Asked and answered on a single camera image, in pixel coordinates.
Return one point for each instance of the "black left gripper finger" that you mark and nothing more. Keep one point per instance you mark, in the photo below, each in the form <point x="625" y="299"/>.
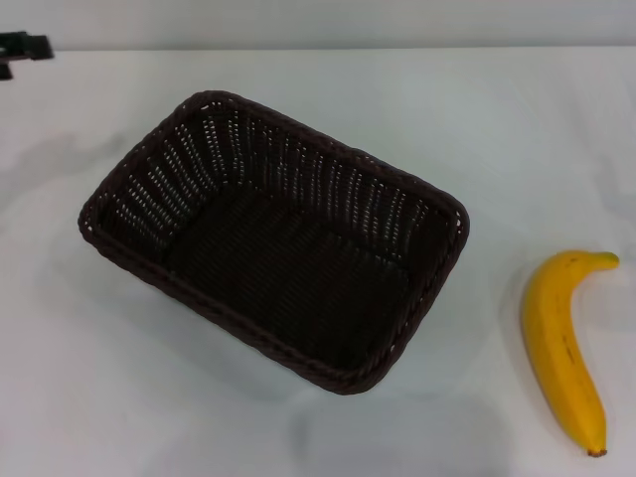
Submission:
<point x="30" y="46"/>
<point x="4" y="72"/>

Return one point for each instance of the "dark brown woven basket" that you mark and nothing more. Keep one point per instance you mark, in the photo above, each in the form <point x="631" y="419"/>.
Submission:
<point x="278" y="278"/>

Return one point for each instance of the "yellow banana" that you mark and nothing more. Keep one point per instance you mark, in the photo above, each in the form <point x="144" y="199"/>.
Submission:
<point x="551" y="323"/>

